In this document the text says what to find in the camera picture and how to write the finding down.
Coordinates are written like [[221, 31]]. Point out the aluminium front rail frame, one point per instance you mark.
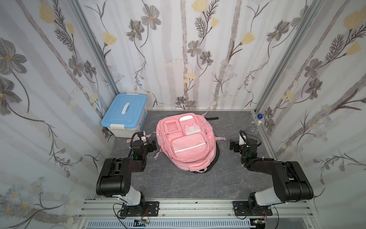
[[295, 215]]

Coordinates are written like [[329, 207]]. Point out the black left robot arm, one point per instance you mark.
[[115, 178]]

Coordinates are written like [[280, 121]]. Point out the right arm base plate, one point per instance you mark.
[[243, 208]]

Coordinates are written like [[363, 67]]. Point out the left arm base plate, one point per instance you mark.
[[149, 209]]

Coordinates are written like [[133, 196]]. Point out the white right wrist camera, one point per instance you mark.
[[242, 140]]

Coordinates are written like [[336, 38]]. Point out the clear glass flask blue cap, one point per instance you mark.
[[256, 122]]

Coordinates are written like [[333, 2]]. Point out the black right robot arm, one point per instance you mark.
[[290, 183]]

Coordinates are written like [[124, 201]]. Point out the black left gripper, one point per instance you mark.
[[148, 146]]

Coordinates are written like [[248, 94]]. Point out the blue lidded storage box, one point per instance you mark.
[[126, 115]]

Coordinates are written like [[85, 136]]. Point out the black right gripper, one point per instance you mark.
[[236, 145]]

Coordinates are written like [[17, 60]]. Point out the pink school backpack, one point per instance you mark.
[[188, 141]]

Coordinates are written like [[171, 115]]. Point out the white slotted cable duct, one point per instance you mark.
[[171, 224]]

